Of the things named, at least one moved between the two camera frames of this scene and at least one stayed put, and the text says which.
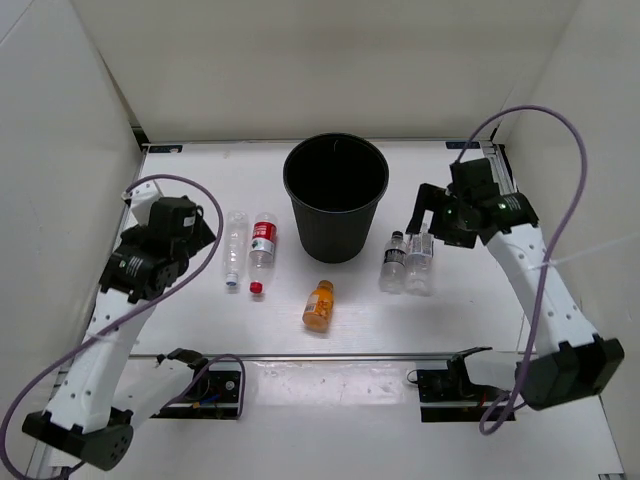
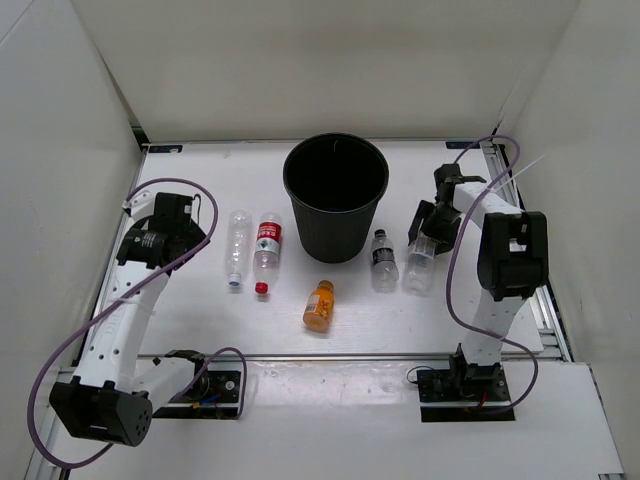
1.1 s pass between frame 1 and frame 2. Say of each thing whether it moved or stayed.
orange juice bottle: stayed
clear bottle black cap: moved
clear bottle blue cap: stayed
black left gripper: stayed
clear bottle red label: moved
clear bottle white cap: stayed
